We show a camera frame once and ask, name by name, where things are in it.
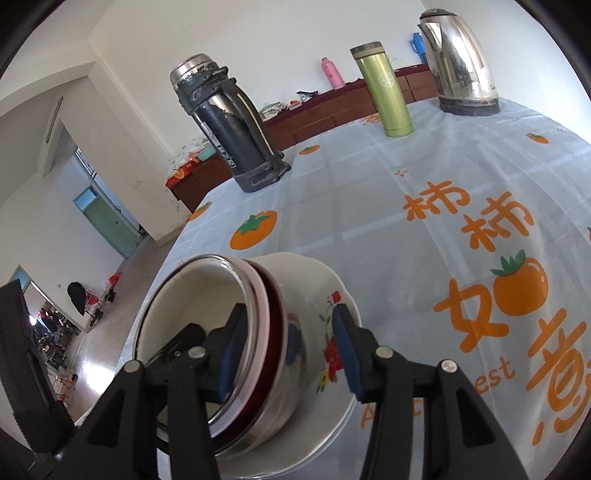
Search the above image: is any dark wooden cabinet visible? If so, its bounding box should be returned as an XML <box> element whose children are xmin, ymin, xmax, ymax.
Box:
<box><xmin>166</xmin><ymin>65</ymin><xmax>439</xmax><ymax>214</ymax></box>

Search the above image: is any green door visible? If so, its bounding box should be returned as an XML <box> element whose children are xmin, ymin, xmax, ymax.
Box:
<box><xmin>73</xmin><ymin>187</ymin><xmax>143</xmax><ymax>259</ymax></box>

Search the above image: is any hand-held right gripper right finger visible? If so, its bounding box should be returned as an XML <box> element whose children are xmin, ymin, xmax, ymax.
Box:
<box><xmin>331</xmin><ymin>302</ymin><xmax>529</xmax><ymax>480</ymax></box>

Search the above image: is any stainless steel bowl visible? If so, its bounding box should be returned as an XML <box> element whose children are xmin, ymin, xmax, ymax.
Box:
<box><xmin>157</xmin><ymin>253</ymin><xmax>334</xmax><ymax>457</ymax></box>

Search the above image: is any mesh food cover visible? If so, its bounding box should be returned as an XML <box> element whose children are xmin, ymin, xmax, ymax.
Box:
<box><xmin>173</xmin><ymin>138</ymin><xmax>208</xmax><ymax>162</ymax></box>

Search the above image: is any green thermos bottle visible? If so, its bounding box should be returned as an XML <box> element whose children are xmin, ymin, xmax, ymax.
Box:
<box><xmin>349</xmin><ymin>41</ymin><xmax>413</xmax><ymax>138</ymax></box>

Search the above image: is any red plastic bowl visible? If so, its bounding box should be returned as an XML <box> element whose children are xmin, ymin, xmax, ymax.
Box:
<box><xmin>157</xmin><ymin>258</ymin><xmax>289</xmax><ymax>455</ymax></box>

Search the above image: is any black steel thermos flask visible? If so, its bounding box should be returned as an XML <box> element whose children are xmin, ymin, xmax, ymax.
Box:
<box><xmin>169</xmin><ymin>54</ymin><xmax>293</xmax><ymax>193</ymax></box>

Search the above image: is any pink thermos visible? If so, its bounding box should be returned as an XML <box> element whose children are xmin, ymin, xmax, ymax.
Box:
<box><xmin>321</xmin><ymin>58</ymin><xmax>345</xmax><ymax>89</ymax></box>

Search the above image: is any stainless steel electric kettle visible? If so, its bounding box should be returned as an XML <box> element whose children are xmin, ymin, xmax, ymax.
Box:
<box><xmin>418</xmin><ymin>8</ymin><xmax>502</xmax><ymax>116</ymax></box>

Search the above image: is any black round chair back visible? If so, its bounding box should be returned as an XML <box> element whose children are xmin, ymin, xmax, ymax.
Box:
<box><xmin>67</xmin><ymin>282</ymin><xmax>88</xmax><ymax>317</ymax></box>

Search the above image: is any red floral white plate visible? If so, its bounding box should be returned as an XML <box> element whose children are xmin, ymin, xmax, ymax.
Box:
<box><xmin>217</xmin><ymin>251</ymin><xmax>364</xmax><ymax>478</ymax></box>

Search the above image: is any orange cardboard box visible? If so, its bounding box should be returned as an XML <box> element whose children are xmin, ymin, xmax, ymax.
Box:
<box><xmin>166</xmin><ymin>159</ymin><xmax>199</xmax><ymax>190</ymax></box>

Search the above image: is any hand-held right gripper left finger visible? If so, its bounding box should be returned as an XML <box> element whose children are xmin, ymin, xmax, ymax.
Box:
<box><xmin>54</xmin><ymin>302</ymin><xmax>250</xmax><ymax>480</ymax></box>

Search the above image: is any light blue persimmon tablecloth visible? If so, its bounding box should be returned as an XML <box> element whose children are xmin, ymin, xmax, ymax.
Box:
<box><xmin>124</xmin><ymin>97</ymin><xmax>591</xmax><ymax>480</ymax></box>

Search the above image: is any fluorescent tube lamp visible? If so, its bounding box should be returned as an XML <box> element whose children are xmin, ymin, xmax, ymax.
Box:
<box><xmin>44</xmin><ymin>97</ymin><xmax>64</xmax><ymax>146</ymax></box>

